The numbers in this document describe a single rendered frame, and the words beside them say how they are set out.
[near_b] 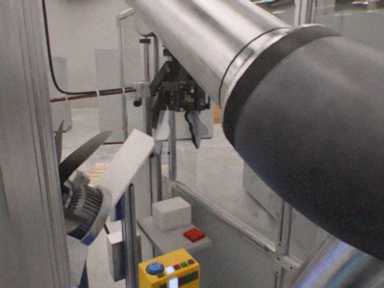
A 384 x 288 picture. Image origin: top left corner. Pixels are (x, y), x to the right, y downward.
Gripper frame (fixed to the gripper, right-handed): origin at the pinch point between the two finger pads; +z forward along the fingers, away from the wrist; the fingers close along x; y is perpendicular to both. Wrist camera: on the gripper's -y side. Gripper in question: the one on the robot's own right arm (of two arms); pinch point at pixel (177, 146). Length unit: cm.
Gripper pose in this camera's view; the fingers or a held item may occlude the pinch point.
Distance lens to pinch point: 62.2
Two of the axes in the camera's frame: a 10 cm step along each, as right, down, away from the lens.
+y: 5.1, 2.1, -8.3
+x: 8.6, -1.3, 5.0
